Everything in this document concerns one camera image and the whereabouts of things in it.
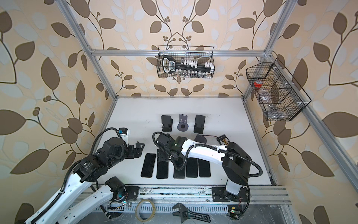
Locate silver phone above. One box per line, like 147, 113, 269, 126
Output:
140, 153, 157, 178

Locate purple phone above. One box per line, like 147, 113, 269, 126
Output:
173, 166, 186, 179

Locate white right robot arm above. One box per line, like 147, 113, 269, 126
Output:
152, 132, 263, 220

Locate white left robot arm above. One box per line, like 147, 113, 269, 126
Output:
22, 128, 145, 224

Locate black flat phone stand left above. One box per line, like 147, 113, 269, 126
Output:
161, 115, 173, 132

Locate grey round phone stand back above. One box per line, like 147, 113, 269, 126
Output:
177, 114, 189, 132

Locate grey round stand front right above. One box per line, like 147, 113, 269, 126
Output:
194, 134, 207, 144

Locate black flat stand back right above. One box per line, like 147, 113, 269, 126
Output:
194, 114, 206, 134

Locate black charging board yellow plugs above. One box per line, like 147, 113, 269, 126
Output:
209, 135, 230, 146

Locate black adjustable wrench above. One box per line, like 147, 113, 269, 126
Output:
172, 203, 211, 224

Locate black socket set tool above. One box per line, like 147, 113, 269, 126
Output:
161, 56, 215, 74

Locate tape roll ring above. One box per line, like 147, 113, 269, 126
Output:
135, 198, 156, 223

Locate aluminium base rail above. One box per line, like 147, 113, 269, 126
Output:
75, 184, 291, 213

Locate black wire basket right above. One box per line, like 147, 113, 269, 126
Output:
246, 58, 311, 121

